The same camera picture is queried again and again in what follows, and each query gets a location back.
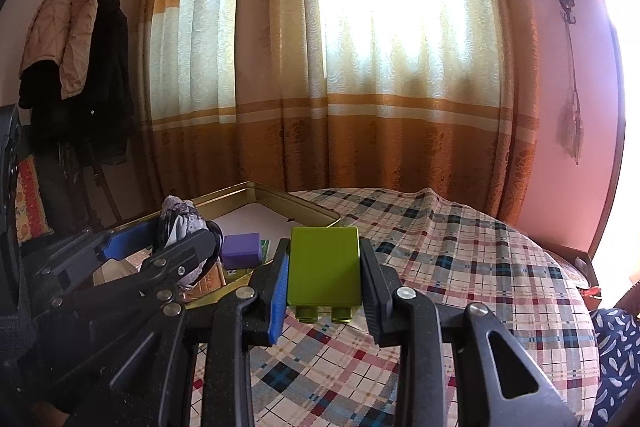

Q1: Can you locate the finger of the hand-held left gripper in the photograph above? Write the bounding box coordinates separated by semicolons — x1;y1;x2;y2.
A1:
50;229;223;315
25;221;164;284

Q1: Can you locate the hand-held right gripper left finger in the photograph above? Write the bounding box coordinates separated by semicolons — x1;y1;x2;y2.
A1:
85;237;292;427

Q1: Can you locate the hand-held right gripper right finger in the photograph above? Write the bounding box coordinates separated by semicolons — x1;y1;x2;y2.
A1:
359;238;576;427

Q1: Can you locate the brown building block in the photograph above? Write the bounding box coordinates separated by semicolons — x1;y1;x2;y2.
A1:
182;264;226;305

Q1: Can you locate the grey black hair scrunchie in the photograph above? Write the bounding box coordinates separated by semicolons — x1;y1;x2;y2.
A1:
157;196;225;290

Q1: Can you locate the purple box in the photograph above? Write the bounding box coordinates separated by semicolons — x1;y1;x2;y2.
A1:
220;232;263;270

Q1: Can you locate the green building block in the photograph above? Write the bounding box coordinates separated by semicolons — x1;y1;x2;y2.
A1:
286;227;363;324

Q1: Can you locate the gold tin box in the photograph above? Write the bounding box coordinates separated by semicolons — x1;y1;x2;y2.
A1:
95;182;343;308

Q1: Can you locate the orange patterned pillow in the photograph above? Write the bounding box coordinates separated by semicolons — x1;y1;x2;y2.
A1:
15;154;53;243

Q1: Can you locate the dark wooden coat rack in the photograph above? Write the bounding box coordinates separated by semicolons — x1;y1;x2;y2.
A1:
50;0;123;233

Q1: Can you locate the black jacket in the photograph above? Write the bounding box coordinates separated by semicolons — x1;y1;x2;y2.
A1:
20;0;137;168

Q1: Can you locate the beige quilted jacket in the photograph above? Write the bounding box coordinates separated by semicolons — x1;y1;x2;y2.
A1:
20;0;102;100

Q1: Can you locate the orange white striped curtain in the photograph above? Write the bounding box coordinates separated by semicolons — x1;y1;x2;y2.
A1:
137;0;243;208
234;0;538;220

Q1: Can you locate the dark brown bedside cabinet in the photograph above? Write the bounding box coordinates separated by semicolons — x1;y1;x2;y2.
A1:
550;242;601;293

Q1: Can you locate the blue feather print cushion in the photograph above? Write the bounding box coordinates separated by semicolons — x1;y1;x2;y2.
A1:
590;307;640;423

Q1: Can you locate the hanging tassel ornament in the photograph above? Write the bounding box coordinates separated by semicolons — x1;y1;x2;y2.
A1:
557;23;586;166

